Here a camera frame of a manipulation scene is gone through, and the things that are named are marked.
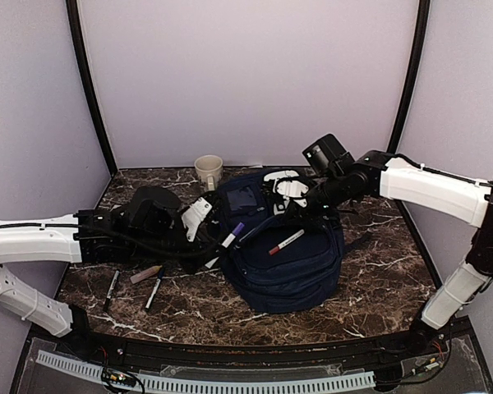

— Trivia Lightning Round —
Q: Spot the black left frame post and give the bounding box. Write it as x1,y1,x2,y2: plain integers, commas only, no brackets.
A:
65,0,118,178

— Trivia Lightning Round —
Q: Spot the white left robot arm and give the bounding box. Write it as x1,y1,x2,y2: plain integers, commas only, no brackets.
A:
0,186,219,358

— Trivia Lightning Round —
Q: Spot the black frame post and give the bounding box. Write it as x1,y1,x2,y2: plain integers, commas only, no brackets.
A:
386,0,431,153
65,0,118,178

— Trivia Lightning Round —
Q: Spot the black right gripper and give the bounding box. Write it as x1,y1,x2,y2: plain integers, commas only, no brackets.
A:
282,172,349,231

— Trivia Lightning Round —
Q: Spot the black right frame post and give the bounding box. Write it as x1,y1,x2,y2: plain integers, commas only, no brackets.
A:
386,0,431,153

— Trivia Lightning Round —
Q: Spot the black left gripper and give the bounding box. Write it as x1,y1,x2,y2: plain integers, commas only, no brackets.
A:
129,218,225,274

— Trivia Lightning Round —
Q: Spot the white cable duct strip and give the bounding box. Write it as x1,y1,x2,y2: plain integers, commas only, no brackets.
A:
35,350,376,393

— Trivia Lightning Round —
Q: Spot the black front table rail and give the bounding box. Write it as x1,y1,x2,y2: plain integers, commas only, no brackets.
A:
90,332,412,368

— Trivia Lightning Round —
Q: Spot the blue capped marker pen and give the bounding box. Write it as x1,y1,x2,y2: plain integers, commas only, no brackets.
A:
145,275,162,312

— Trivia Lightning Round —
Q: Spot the red white pen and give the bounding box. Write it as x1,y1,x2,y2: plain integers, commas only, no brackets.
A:
269,229,305,256

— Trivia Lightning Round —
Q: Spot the black marker pen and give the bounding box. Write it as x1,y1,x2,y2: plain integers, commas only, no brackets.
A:
103,270,120,312

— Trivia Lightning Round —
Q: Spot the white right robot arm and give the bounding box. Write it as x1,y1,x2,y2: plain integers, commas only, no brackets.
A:
268,134,493,356

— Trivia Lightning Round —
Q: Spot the navy blue student backpack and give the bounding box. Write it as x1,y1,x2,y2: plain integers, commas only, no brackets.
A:
211,168,371,314

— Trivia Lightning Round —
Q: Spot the pink crayon shaped eraser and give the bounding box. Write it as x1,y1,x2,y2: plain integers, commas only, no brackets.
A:
130,265,163,284

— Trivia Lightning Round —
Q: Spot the cream seashell mug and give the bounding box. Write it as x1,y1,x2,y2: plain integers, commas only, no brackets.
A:
194,154,223,191

